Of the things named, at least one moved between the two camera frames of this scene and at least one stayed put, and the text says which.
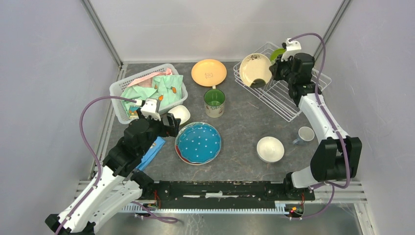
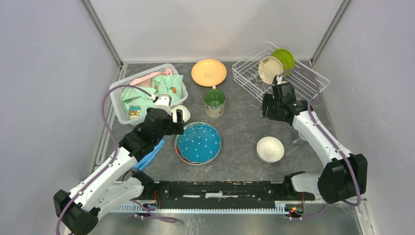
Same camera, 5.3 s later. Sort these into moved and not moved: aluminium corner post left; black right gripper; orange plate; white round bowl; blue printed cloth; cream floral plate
Moved: black right gripper; cream floral plate
Not moved: white round bowl; orange plate; blue printed cloth; aluminium corner post left
